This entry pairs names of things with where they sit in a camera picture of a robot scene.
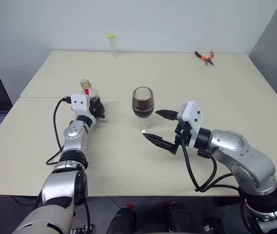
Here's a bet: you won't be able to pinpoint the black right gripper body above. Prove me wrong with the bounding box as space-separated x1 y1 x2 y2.
174 120 193 148

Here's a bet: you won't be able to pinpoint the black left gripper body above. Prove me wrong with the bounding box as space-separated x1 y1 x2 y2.
89 101 102 118

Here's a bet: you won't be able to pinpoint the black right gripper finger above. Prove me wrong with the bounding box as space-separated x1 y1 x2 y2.
155 109 179 121
143 133 178 155

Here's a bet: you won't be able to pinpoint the dark drink bottle red label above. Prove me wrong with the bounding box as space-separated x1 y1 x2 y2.
79 78 103 104

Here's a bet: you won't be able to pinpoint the clear wine glass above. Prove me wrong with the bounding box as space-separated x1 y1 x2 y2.
131 86 155 134

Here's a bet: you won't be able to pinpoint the clear tube yellow-green cap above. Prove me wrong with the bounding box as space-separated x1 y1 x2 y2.
107 33 119 58

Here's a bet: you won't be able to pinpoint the dark rounded shape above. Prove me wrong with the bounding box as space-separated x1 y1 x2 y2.
168 202 200 234
109 207 137 234

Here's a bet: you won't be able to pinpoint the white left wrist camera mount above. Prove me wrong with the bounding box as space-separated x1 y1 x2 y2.
70 93 97 127

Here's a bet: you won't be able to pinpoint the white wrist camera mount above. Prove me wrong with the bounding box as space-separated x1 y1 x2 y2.
178 100 204 148
70 93 97 127

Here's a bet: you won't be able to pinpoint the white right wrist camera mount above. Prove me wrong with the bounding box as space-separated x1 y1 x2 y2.
178 100 204 148

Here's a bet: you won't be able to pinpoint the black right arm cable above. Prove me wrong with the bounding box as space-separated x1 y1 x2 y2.
180 137 240 193

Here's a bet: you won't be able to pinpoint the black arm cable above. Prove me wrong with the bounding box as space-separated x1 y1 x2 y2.
180 137 240 193
45 97 72 166

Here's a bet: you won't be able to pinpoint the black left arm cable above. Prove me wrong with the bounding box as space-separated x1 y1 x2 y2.
45 97 72 166

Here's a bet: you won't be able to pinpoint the orange handled pliers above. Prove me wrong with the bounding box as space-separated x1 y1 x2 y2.
194 50 215 67

